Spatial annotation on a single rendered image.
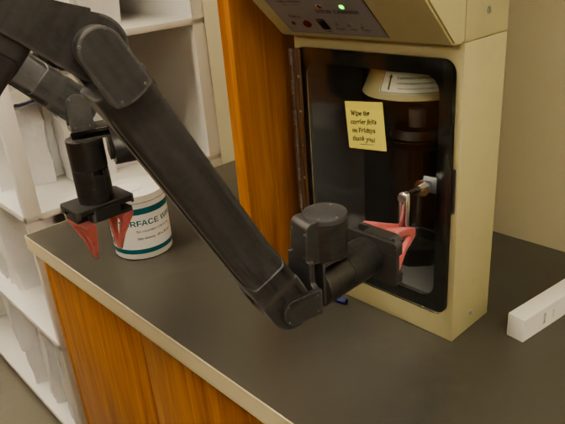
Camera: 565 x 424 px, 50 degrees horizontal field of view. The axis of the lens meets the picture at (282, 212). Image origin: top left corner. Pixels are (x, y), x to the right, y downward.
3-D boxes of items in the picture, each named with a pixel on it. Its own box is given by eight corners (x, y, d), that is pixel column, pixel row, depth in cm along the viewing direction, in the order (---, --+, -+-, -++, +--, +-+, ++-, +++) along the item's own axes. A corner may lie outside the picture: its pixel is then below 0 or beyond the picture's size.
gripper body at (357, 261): (346, 219, 87) (311, 239, 83) (404, 240, 80) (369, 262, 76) (348, 259, 90) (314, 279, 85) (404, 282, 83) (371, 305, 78)
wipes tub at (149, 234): (153, 229, 146) (143, 171, 140) (184, 244, 137) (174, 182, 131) (104, 248, 138) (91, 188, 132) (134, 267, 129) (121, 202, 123)
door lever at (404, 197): (429, 239, 92) (414, 234, 94) (430, 181, 88) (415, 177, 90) (407, 251, 89) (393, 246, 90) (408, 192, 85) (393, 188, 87)
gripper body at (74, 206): (135, 204, 100) (128, 161, 97) (79, 225, 94) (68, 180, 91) (116, 194, 105) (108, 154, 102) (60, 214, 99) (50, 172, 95)
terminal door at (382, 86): (309, 257, 116) (295, 45, 100) (446, 315, 95) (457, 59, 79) (306, 258, 116) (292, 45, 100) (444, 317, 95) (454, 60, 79)
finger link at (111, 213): (141, 248, 103) (131, 198, 99) (103, 264, 99) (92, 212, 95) (121, 237, 108) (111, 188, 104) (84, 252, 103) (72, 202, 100)
